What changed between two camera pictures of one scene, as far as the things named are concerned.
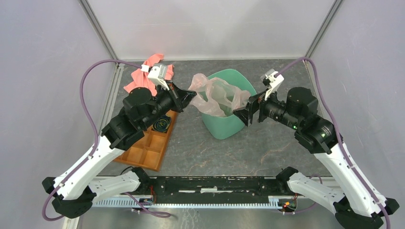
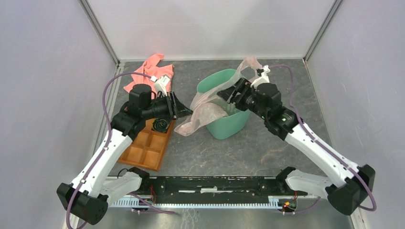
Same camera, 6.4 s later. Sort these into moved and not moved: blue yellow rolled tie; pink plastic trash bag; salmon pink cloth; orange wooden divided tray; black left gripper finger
Moved: black left gripper finger; pink plastic trash bag
Not moved: orange wooden divided tray; salmon pink cloth; blue yellow rolled tie
